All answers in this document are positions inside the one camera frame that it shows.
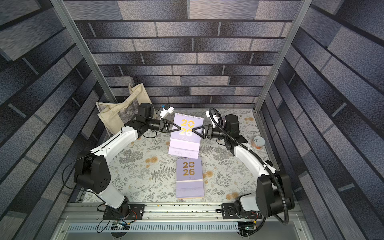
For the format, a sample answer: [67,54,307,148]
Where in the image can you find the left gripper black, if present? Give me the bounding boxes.
[146,119,181,134]

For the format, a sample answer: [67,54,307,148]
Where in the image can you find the purple calendar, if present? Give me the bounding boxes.
[169,113,204,159]
[176,158,205,199]

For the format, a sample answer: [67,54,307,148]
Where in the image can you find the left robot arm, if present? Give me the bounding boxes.
[74,103,181,220]

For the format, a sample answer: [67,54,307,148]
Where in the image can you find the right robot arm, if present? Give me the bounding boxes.
[192,108,295,225]

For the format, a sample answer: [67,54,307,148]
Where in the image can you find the white orange round can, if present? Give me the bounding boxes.
[251,136,266,150]

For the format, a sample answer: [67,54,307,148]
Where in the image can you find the beige Monet tote bag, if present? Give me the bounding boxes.
[96,83,152,137]

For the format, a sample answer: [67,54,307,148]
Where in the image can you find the brown jar black lid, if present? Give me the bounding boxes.
[265,160,273,167]

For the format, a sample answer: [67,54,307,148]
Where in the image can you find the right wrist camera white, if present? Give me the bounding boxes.
[206,110,224,127]

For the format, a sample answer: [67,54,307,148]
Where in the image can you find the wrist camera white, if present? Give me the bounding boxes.
[160,105,174,119]
[206,110,224,127]

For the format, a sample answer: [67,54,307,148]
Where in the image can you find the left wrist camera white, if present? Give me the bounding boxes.
[160,105,174,119]

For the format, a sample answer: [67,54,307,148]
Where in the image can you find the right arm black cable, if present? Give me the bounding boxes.
[208,107,290,226]

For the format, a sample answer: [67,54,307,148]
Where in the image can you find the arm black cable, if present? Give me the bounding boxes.
[61,155,133,236]
[208,107,290,226]

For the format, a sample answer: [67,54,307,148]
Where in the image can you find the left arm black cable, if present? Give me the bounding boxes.
[61,155,133,236]

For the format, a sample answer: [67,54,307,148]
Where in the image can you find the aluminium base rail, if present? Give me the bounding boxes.
[51,203,313,240]

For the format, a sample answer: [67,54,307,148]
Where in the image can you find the right aluminium frame post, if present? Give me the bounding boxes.
[254,0,312,114]

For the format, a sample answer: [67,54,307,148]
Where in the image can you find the aluminium frame post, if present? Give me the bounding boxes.
[254,0,312,114]
[50,0,118,104]

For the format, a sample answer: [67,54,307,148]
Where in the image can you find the left aluminium frame post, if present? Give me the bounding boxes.
[50,0,118,104]

